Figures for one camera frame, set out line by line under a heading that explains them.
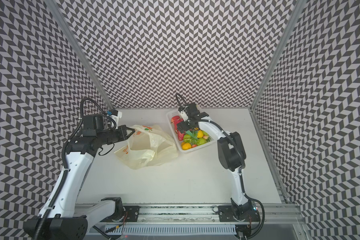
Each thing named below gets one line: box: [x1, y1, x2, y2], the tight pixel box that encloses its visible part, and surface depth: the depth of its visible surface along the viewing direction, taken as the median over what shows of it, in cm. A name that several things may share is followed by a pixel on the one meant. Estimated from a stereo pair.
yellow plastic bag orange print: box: [113, 124, 178, 170], surface depth 75 cm
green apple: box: [183, 134, 192, 143], surface depth 96 cm
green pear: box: [196, 137, 207, 146], surface depth 93 cm
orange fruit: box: [181, 142, 192, 151], surface depth 92 cm
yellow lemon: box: [197, 129, 204, 138], surface depth 94 cm
